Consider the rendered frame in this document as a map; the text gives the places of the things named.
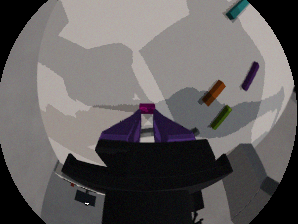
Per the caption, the lime green rod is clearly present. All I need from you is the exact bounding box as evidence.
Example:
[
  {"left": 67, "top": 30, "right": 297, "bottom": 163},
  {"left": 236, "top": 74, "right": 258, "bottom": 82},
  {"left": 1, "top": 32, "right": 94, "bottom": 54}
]
[{"left": 210, "top": 105, "right": 232, "bottom": 130}]

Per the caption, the orange rod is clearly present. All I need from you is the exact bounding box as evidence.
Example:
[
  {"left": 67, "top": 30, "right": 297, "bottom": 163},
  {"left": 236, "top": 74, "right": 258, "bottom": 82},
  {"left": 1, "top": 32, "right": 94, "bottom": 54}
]
[{"left": 202, "top": 80, "right": 226, "bottom": 107}]

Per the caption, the magenta rod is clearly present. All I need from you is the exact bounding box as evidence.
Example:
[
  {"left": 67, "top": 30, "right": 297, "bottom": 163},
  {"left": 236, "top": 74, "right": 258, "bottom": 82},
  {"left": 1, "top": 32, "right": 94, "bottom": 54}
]
[{"left": 139, "top": 103, "right": 155, "bottom": 114}]

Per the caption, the purple rod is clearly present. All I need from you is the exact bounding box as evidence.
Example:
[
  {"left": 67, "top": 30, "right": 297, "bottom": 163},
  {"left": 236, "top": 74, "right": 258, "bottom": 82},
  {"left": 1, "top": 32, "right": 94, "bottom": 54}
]
[{"left": 241, "top": 61, "right": 259, "bottom": 92}]

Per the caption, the turquoise rod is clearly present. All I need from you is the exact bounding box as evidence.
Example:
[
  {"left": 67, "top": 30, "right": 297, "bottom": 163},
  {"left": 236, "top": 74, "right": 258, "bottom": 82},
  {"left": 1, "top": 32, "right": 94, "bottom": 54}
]
[{"left": 226, "top": 0, "right": 249, "bottom": 20}]

